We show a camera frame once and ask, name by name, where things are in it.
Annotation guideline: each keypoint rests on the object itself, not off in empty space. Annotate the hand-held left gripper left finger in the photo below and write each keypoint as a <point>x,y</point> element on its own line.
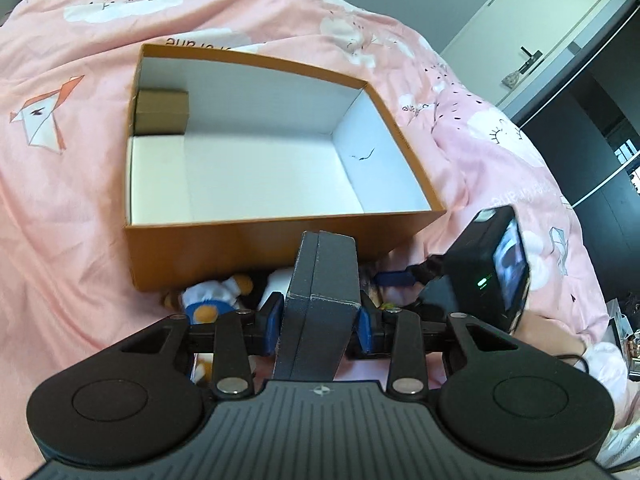
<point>272,322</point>

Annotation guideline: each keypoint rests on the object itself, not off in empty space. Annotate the dark wardrobe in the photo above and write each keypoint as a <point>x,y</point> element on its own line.
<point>595,135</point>

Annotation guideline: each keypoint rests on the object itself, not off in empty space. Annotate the small brown cardboard box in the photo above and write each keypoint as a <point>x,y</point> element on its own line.
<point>162,112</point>

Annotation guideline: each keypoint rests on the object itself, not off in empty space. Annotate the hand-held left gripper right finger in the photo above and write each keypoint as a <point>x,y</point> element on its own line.
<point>364,331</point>

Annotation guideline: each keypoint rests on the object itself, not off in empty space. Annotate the white door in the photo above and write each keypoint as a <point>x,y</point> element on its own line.
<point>545,15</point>

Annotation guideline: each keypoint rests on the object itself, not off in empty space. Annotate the white blue orange plush toy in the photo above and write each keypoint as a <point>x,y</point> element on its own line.
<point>210,295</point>

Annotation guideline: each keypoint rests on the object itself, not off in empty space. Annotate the dark grey box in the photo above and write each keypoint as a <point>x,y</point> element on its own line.
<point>320,305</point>

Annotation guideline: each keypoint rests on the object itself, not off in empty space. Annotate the orange cardboard box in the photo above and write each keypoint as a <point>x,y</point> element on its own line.
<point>240,255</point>

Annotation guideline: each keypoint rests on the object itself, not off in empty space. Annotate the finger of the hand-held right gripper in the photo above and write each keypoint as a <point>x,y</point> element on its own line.
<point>395,279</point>

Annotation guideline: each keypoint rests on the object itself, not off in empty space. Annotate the pink printed blanket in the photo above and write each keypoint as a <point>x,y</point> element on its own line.
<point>75,210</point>

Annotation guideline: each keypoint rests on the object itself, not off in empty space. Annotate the person's right forearm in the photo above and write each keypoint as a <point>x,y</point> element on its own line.
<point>547,335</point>

